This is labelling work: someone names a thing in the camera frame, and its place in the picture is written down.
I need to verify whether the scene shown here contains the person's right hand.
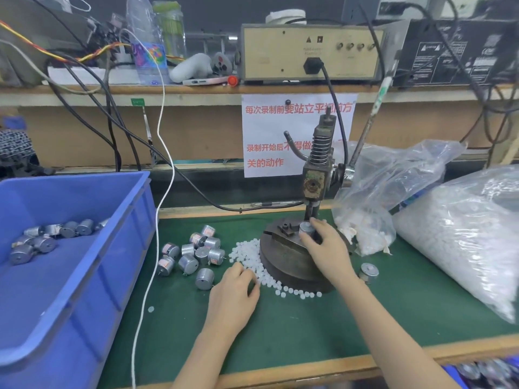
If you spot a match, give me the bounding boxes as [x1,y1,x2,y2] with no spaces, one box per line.
[299,217,357,281]

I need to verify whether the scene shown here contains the person's left hand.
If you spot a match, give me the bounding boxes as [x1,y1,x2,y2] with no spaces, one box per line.
[208,263,262,328]

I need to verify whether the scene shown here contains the person's left forearm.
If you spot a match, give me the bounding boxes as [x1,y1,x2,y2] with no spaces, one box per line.
[171,320,244,389]

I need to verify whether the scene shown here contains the person's right forearm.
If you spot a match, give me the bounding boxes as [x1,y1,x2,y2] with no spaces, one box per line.
[322,263,461,389]

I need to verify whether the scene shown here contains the pile of white plastic pellets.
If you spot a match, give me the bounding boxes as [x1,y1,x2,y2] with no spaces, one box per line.
[228,238,323,300]

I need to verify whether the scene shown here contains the metal hand press machine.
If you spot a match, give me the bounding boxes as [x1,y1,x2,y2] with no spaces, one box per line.
[259,103,358,294]

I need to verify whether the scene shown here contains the green work mat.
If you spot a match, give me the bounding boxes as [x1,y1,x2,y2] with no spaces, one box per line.
[97,206,519,389]

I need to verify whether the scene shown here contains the cluster of labelled silver motors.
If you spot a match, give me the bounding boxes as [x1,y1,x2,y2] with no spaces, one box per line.
[157,224,226,291]

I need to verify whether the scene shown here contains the crumpled clear plastic bag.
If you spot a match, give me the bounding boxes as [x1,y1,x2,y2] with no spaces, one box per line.
[332,139,468,257]

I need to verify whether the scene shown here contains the white paper notice red print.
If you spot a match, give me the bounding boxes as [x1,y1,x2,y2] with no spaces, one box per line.
[241,93,359,179]

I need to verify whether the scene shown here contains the large bag of white parts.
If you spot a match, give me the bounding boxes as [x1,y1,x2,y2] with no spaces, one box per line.
[392,165,519,324]

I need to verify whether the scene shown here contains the wooden shelf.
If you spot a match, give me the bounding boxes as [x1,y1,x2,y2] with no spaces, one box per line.
[0,82,519,175]

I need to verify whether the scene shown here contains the white smartphone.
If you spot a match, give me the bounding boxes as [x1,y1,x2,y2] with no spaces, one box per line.
[182,76,231,86]

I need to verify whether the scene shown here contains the beige power supply box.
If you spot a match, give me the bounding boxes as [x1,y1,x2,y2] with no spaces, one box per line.
[239,23,385,83]

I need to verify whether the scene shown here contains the blue plastic bin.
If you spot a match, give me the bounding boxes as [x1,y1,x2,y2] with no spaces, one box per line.
[0,171,158,389]

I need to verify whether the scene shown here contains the white rounded plastic gadget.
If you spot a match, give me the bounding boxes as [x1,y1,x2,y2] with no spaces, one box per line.
[169,53,212,83]

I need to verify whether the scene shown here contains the heap of silver motors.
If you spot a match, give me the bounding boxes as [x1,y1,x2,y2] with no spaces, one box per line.
[9,218,111,266]

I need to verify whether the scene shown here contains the white tape roll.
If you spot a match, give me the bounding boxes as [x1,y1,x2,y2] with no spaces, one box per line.
[265,9,307,25]

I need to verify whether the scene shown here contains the black electronic device box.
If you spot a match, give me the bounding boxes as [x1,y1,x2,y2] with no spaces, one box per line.
[391,18,519,87]

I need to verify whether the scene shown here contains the clear water bottle purple label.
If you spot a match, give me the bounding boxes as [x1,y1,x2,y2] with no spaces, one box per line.
[126,0,170,85]

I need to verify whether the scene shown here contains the green tinted plastic bottle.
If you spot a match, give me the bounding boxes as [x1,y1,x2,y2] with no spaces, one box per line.
[152,1,187,61]

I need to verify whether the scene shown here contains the black power cable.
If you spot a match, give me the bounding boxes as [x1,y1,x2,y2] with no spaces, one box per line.
[318,61,352,168]

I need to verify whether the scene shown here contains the soldering iron green handle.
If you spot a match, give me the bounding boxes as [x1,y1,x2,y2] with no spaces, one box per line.
[348,71,396,168]

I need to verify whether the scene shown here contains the white cable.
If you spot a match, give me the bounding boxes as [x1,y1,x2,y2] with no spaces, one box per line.
[118,28,176,389]

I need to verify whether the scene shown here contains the green handled metal tool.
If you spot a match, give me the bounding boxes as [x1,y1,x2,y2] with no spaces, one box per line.
[131,98,159,164]

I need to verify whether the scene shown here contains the black cable bundle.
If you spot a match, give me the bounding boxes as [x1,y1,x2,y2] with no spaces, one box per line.
[24,0,309,211]

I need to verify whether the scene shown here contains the yellow and red wires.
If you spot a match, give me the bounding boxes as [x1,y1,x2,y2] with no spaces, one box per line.
[0,19,185,64]

